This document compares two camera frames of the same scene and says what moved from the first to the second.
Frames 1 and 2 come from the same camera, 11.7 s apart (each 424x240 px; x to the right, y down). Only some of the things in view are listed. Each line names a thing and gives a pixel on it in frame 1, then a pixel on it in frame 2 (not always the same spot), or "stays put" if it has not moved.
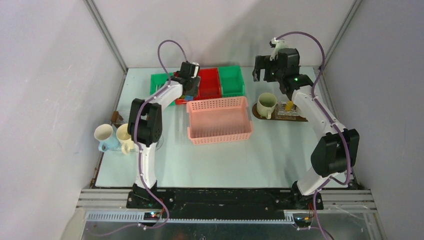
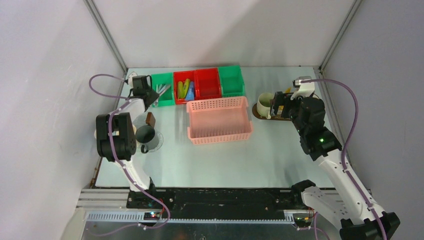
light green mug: (266, 104) stays put
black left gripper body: (194, 81) → (152, 95)
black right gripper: (262, 62) → (278, 100)
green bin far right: (231, 81) stays put
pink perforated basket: (219, 120) stays put
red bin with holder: (209, 84) stays put
